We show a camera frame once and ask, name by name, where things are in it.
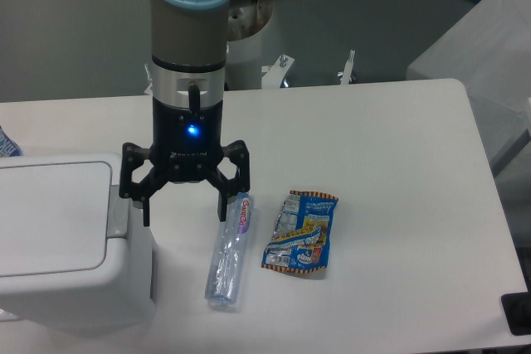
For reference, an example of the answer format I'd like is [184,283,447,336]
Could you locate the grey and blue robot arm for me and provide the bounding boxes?
[119,0,275,220]

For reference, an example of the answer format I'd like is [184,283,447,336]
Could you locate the white metal mounting frame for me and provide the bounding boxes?
[144,50,357,95]

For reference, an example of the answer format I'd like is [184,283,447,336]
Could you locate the blue patterned object left edge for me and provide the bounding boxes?
[0,127,22,158]

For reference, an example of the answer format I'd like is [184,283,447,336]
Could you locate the black device at table edge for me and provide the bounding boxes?
[501,292,530,336]

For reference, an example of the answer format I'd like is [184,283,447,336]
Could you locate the white push-lid trash can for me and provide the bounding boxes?
[1,153,157,330]

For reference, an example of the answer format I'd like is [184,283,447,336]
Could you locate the blue crumpled snack wrapper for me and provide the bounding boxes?
[261,190,339,274]

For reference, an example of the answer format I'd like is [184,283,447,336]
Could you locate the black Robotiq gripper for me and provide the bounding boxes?
[119,99,251,227]

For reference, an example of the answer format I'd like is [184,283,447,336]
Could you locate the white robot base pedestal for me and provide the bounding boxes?
[225,2,274,91]

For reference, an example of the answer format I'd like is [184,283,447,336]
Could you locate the crushed clear plastic bottle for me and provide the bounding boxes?
[204,192,254,309]

